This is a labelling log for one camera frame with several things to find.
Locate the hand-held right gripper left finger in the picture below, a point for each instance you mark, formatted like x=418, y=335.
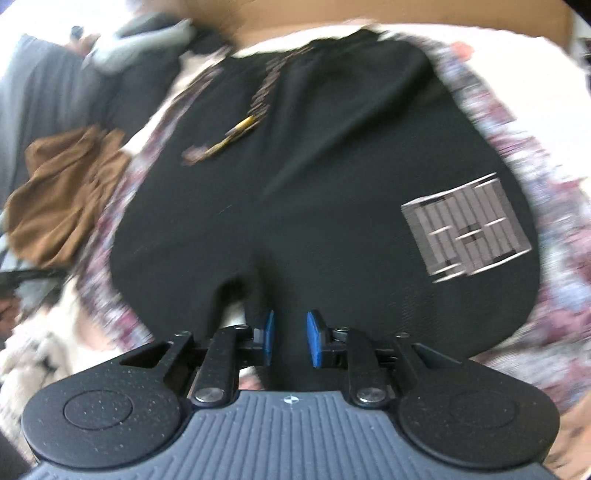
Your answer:
x=269, y=339

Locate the dark grey blanket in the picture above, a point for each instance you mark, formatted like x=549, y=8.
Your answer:
x=41, y=92

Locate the black shorts with floral lining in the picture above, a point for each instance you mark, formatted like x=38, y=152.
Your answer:
x=323, y=184

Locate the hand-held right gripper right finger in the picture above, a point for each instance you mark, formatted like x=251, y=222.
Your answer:
x=315, y=339

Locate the white bear print bedsheet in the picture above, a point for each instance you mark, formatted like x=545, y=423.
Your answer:
x=508, y=50

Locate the brown garment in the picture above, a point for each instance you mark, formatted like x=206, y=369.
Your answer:
x=60, y=194

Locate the black garment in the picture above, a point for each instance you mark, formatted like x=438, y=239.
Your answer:
x=138, y=97

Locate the flattened cardboard sheet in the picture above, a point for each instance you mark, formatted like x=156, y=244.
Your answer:
x=369, y=14

